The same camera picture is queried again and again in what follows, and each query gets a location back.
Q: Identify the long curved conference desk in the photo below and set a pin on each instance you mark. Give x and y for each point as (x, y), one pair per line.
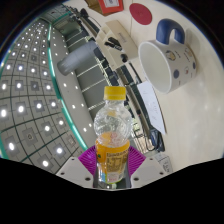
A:
(126, 76)

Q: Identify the white printed paper sheet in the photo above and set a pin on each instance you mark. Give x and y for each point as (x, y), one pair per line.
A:
(151, 103)

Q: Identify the black desk console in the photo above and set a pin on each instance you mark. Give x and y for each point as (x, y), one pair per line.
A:
(157, 140)

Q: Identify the row of black office chairs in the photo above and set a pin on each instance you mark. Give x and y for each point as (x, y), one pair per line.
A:
(111, 78)

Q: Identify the group of ceiling lights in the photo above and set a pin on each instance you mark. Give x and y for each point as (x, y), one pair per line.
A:
(21, 109)

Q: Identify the yellow-capped clear drink bottle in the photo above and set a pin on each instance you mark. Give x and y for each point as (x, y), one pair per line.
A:
(111, 156)

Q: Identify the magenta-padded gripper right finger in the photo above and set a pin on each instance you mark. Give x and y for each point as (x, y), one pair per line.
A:
(136, 159)

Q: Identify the flat round red coaster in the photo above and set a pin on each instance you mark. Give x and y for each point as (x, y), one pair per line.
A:
(140, 14)

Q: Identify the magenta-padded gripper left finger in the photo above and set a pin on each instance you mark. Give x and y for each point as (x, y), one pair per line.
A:
(87, 158)

